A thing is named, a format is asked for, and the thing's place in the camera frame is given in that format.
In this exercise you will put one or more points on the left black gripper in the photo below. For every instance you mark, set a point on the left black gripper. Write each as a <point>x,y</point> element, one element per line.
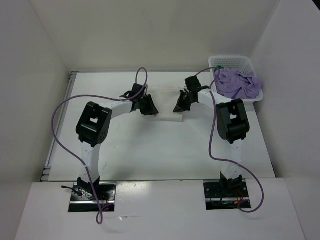
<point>151,109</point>

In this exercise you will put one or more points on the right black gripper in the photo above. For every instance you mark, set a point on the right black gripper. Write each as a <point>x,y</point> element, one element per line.
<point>181,106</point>

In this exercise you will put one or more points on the white t shirt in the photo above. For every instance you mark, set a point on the white t shirt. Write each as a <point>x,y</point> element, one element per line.
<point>165,100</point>

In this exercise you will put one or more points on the purple t shirt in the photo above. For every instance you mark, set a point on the purple t shirt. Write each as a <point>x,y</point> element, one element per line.
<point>234,84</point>

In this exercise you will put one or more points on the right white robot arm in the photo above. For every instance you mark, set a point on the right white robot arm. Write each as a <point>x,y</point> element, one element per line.
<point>231,121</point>

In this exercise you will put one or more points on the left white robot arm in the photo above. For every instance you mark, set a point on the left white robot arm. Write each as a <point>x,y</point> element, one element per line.
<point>93,128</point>

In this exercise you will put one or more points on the green t shirt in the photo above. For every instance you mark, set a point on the green t shirt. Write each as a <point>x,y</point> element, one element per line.
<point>218,68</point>

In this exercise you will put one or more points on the white plastic laundry basket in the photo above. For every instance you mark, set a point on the white plastic laundry basket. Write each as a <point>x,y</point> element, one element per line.
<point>241,63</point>

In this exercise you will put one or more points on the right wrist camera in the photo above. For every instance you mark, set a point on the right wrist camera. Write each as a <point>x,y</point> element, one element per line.
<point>193,84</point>

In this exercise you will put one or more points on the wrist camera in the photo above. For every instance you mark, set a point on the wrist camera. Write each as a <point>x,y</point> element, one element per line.
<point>136,92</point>
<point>193,84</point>

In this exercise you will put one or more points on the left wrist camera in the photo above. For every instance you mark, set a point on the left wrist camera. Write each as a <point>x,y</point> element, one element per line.
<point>136,92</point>

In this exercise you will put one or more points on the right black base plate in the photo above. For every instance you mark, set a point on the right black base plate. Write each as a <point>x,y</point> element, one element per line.
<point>215,199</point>

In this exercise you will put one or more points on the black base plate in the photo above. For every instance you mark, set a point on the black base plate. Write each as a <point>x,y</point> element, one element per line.
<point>82,202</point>
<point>215,199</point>

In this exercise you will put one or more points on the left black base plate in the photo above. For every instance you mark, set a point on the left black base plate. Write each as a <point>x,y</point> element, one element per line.
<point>82,202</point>

